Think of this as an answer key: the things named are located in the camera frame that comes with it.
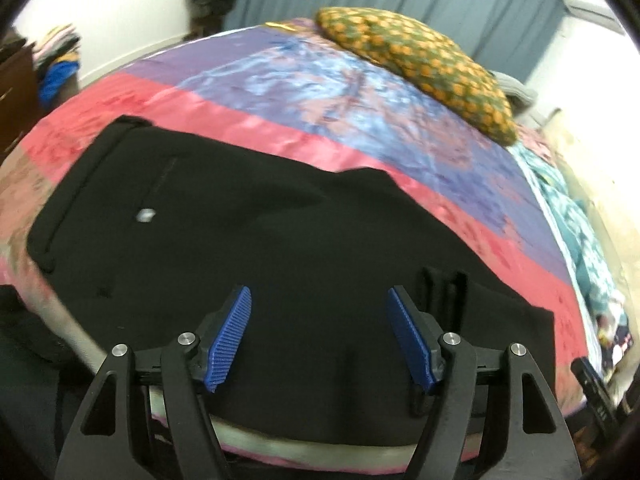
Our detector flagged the colourful satin bedspread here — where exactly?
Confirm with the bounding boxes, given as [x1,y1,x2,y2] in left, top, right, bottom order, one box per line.
[0,17,591,463]

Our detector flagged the white air conditioner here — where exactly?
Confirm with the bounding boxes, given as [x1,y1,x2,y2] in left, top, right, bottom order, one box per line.
[565,0,626,26]

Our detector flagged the olive pillow with orange flowers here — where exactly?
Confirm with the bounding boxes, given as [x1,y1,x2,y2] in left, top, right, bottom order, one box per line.
[315,6,518,147]

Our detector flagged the pile of folded clothes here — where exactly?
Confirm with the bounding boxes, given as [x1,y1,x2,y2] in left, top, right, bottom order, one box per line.
[34,24,83,106]

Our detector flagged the grey cloth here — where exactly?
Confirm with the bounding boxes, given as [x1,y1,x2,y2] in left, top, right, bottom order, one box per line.
[490,71,538,111]

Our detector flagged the dark cloth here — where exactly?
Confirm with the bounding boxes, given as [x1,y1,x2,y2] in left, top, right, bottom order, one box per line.
[0,285,101,480]

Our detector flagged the teal floral cloth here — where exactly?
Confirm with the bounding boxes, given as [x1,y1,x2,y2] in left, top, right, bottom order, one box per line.
[510,140,631,361]

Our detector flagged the brown wooden cabinet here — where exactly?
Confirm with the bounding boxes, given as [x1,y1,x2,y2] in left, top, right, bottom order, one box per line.
[0,40,41,156]

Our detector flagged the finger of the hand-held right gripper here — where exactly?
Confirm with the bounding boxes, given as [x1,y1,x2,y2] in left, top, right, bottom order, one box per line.
[571,356,621,441]

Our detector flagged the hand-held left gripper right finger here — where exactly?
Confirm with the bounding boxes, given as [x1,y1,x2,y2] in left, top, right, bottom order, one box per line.
[387,285,583,480]

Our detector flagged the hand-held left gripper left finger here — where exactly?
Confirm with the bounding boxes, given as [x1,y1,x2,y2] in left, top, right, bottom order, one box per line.
[54,285,253,480]

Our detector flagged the black pants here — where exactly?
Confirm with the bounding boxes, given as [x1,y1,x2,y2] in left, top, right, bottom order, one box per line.
[27,115,558,448]

